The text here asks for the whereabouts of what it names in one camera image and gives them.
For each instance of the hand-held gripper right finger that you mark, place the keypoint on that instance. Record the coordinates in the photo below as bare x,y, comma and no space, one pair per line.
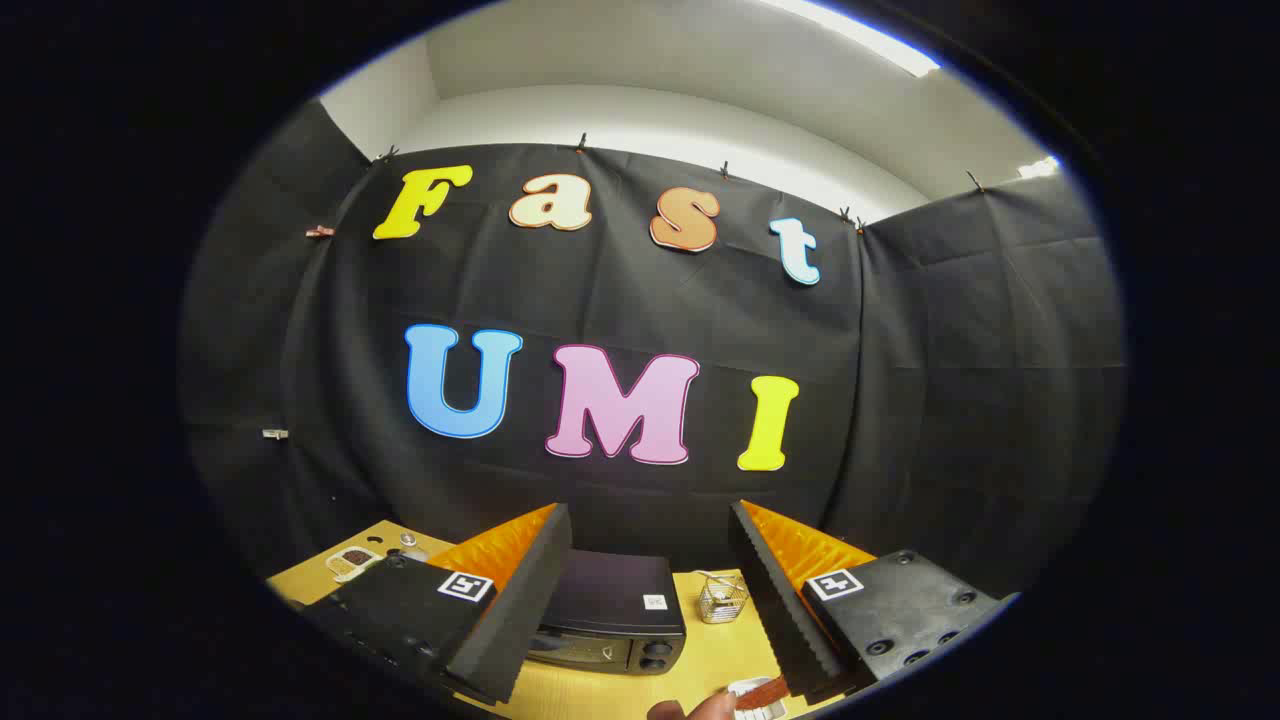
775,600

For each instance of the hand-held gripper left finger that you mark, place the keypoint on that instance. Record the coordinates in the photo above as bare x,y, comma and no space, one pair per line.
520,610

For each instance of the black toaster oven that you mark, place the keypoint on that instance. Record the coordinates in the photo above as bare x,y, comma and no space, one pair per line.
610,595

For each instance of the white rectangular plate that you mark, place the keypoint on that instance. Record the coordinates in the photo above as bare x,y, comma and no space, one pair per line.
760,714

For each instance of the small grey device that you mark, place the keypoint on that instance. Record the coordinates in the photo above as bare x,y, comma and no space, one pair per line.
408,541

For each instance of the white seasoning dish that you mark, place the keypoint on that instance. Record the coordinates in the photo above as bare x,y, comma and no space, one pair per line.
352,562

